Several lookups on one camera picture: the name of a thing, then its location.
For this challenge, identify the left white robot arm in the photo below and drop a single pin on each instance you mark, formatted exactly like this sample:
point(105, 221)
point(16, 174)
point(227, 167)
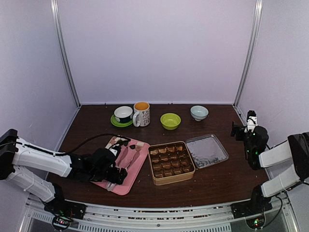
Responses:
point(16, 155)

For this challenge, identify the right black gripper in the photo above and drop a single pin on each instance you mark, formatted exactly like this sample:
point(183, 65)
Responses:
point(234, 129)

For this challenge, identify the circuit board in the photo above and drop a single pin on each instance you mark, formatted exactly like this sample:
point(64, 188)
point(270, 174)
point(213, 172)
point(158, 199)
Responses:
point(256, 222)
point(61, 223)

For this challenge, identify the lime green bowl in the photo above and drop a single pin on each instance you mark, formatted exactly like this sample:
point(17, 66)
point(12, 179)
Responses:
point(170, 121)

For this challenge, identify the white dark blue bowl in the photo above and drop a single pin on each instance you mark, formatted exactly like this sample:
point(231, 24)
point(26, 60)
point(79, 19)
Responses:
point(123, 114)

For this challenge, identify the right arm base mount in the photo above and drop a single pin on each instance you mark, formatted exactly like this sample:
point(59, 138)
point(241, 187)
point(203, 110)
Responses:
point(247, 208)

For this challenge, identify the left aluminium frame post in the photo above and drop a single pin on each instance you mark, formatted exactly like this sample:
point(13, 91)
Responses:
point(64, 56)

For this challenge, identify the aluminium frame post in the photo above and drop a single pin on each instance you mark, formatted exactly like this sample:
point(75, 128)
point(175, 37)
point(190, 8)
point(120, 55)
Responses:
point(64, 56)
point(257, 16)

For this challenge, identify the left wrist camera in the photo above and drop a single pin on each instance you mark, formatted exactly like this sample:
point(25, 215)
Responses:
point(116, 150)

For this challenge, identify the white metal tongs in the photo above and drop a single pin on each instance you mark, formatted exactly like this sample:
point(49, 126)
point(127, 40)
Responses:
point(126, 161)

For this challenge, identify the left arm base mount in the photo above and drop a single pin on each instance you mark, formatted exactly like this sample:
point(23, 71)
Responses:
point(66, 209)

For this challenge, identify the right circuit board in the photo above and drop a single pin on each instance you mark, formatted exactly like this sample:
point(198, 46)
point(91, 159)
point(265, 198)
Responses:
point(256, 222)

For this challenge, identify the front aluminium rail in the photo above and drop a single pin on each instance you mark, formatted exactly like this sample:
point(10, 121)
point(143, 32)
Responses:
point(208, 218)

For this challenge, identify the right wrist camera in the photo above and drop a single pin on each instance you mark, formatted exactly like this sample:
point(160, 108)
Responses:
point(251, 121)

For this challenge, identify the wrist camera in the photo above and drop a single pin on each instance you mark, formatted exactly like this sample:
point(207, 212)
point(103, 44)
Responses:
point(116, 150)
point(251, 121)

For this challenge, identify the pink plastic tray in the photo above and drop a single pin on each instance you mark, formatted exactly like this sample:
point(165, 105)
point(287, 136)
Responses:
point(132, 172)

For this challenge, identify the left circuit board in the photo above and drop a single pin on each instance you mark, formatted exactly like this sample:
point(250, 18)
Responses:
point(61, 223)

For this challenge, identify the bear print tin lid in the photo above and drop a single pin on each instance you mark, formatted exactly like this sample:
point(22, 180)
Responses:
point(206, 151)

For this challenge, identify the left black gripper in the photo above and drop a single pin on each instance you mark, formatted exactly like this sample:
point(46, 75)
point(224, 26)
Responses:
point(120, 177)

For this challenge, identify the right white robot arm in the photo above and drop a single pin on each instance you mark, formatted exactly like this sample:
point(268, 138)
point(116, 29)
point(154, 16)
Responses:
point(295, 148)

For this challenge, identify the green saucer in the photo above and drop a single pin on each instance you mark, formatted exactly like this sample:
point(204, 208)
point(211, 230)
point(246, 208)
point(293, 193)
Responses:
point(115, 123)

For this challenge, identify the white patterned mug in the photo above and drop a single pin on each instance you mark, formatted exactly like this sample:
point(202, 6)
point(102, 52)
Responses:
point(141, 116)

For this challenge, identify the gold chocolate tin box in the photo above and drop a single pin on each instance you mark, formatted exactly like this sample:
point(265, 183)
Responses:
point(170, 163)

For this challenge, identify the pale blue ceramic bowl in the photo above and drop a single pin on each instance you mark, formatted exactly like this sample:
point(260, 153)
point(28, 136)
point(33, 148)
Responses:
point(199, 112)

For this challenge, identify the right aluminium frame post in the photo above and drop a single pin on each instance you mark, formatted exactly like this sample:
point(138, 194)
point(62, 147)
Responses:
point(257, 16)

